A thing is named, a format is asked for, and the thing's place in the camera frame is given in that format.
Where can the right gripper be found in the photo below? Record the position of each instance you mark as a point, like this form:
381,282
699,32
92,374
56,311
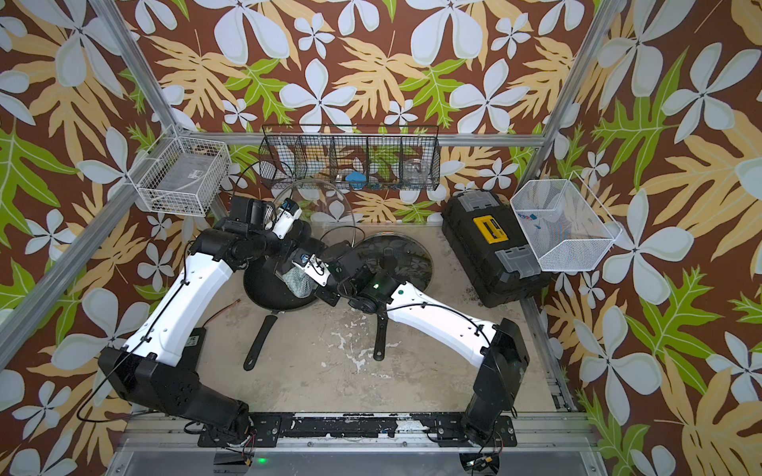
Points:
329,297

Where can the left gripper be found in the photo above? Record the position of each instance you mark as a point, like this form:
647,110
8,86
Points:
290,241

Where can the glass pot lid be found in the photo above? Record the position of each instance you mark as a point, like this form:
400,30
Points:
325,207
400,256

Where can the grey-green cloth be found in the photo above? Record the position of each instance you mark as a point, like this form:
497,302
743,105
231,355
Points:
300,284

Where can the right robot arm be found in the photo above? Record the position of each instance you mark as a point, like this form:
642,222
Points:
497,350

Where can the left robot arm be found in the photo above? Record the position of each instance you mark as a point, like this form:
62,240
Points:
146,369

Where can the left black frying pan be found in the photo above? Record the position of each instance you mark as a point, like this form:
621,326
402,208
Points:
263,285

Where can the black frying pan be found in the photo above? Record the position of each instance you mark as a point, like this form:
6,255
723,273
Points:
263,285
374,294

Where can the right black frying pan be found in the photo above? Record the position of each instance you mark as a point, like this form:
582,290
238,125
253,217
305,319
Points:
374,294

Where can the blue object in basket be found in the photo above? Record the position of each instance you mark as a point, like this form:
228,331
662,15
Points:
356,180

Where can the black toolbox yellow latch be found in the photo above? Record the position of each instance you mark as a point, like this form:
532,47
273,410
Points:
486,237

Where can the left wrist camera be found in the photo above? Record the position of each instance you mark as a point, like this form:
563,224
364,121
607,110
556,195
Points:
286,214

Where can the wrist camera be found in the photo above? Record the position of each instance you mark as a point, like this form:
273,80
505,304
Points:
313,267
286,214

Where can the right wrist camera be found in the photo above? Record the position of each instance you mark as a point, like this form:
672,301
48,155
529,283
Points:
313,267

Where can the black wire basket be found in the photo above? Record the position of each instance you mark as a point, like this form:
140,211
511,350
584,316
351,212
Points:
392,157

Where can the white wire basket left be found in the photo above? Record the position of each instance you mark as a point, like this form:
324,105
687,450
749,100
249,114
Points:
181,174

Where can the white wire basket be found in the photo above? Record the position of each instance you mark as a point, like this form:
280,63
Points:
567,227
181,174

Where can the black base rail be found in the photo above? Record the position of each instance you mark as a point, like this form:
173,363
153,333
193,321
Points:
448,429

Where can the white wire basket right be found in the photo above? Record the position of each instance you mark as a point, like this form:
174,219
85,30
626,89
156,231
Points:
567,227

